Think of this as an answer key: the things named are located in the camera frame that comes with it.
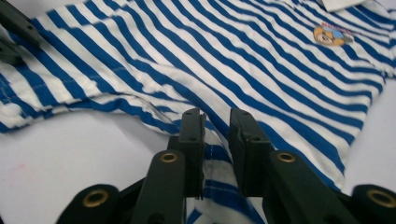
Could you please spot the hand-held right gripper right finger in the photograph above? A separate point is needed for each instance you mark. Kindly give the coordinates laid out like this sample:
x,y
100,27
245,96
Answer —
x,y
249,161

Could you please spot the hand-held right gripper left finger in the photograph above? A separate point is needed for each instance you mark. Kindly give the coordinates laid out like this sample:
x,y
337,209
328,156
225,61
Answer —
x,y
193,161

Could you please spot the blue white striped shirt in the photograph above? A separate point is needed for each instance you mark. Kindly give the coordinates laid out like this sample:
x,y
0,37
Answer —
x,y
233,68

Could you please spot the white table mat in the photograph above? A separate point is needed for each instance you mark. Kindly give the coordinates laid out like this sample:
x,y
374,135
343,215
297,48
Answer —
x,y
62,161

